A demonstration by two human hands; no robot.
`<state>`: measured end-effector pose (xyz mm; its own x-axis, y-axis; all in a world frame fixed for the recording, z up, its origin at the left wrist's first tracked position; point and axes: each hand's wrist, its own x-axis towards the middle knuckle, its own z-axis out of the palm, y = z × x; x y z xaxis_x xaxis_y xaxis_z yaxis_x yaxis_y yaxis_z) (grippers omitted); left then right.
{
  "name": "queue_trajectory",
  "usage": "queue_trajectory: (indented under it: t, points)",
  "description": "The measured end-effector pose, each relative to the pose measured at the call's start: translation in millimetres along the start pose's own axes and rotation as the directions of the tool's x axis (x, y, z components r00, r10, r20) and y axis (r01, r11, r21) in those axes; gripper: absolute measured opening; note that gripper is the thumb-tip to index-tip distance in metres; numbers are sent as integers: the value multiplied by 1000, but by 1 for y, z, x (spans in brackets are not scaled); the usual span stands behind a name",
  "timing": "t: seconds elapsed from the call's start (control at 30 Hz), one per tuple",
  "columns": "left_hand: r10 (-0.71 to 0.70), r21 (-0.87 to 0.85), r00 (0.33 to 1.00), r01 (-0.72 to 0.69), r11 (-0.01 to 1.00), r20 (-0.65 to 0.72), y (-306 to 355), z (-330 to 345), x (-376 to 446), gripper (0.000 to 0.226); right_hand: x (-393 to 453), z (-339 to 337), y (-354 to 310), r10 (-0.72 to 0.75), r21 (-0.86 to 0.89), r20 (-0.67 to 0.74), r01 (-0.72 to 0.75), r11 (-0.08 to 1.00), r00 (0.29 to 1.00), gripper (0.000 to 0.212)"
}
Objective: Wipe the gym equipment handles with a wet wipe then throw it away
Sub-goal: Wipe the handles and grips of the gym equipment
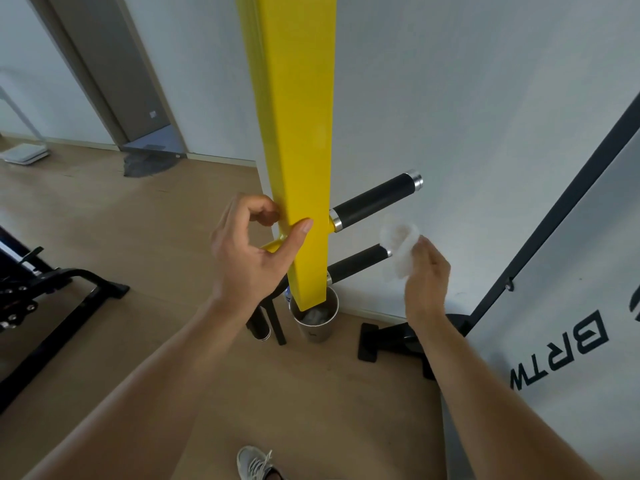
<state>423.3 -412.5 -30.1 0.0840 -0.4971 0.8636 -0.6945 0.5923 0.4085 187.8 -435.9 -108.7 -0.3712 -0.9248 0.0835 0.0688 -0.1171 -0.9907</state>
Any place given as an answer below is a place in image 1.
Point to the person's left forearm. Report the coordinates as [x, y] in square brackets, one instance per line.
[150, 394]

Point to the person's right hand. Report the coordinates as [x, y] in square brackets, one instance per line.
[427, 289]

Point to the small blue cap bottle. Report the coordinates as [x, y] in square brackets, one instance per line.
[287, 294]

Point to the gray door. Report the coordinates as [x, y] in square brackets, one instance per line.
[110, 69]

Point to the white cleaning wipe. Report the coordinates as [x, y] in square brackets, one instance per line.
[400, 249]

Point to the person's left hand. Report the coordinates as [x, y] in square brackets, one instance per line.
[240, 269]

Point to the black machine base foot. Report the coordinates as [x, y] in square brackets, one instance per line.
[385, 339]

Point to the translucent machine guard panel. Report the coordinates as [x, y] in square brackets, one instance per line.
[575, 269]

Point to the dark gray floor mat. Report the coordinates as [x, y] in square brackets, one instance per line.
[147, 164]

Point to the person's right forearm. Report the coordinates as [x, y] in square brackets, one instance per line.
[490, 409]

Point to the black machine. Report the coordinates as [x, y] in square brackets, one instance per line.
[112, 289]

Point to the white floor stand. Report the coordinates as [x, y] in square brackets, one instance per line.
[25, 154]

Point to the white sneaker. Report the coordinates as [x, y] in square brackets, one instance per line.
[252, 464]

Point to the brown metal trash bin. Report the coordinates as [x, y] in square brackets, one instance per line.
[315, 327]

